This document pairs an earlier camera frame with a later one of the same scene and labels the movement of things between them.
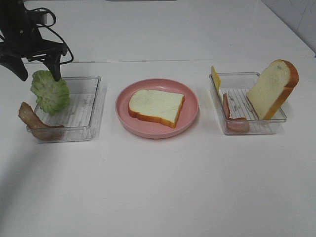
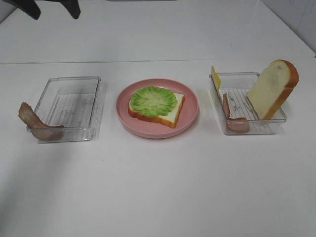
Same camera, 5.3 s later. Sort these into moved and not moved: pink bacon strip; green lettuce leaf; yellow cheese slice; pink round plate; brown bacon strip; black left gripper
Moved: black left gripper; green lettuce leaf
Not moved: yellow cheese slice; pink round plate; brown bacon strip; pink bacon strip
